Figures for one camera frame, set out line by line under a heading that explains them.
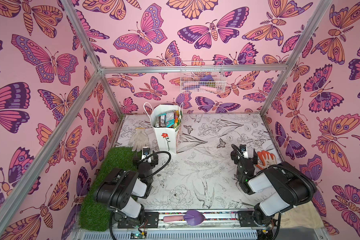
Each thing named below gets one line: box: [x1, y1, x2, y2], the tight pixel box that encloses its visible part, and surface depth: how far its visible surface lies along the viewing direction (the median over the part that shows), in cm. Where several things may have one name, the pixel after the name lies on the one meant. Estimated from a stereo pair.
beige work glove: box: [280, 200, 325, 229], surface depth 74 cm
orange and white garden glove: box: [255, 150, 277, 170], surface depth 96 cm
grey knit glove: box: [128, 127, 150, 152], surface depth 108 cm
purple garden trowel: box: [163, 210, 206, 226], surface depth 75 cm
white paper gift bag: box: [143, 102, 184, 154], surface depth 87 cm
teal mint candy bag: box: [165, 109, 175, 128], surface depth 87 cm
